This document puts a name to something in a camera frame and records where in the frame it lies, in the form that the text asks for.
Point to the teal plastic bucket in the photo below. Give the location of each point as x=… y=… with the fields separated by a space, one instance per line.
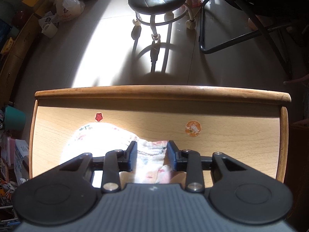
x=15 y=119

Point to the red flower sticker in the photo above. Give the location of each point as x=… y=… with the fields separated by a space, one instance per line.
x=99 y=116

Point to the wooden cabinet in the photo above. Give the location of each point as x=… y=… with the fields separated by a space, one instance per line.
x=21 y=46

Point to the blue and white carton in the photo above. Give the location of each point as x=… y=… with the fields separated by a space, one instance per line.
x=21 y=157

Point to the white mug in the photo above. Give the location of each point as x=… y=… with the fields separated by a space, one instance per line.
x=50 y=30

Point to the white floral shirt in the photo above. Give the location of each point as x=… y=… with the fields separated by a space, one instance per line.
x=151 y=151

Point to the wooden rimmed table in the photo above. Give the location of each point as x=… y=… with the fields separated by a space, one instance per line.
x=229 y=149

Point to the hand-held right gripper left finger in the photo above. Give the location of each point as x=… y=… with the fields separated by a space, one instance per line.
x=132 y=155

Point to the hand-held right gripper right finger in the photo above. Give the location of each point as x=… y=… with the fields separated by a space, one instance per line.
x=171 y=155

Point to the orange round sticker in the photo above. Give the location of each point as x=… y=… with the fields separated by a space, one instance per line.
x=193 y=128

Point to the white plastic bag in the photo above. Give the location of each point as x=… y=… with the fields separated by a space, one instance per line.
x=68 y=4

